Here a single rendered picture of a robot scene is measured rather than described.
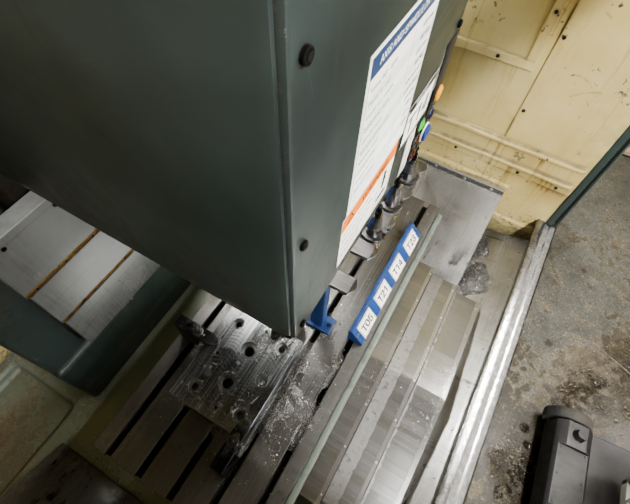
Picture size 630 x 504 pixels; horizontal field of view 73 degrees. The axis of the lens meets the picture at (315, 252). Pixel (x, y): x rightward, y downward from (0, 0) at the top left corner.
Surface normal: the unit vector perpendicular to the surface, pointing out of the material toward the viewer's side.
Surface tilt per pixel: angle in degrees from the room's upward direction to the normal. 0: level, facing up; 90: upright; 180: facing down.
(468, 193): 24
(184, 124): 90
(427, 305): 8
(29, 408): 0
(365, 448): 8
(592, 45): 92
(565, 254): 0
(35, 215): 91
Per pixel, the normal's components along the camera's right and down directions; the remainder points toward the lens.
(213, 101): -0.50, 0.73
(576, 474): 0.03, -0.51
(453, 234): -0.18, -0.17
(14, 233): 0.87, 0.44
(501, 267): -0.23, -0.62
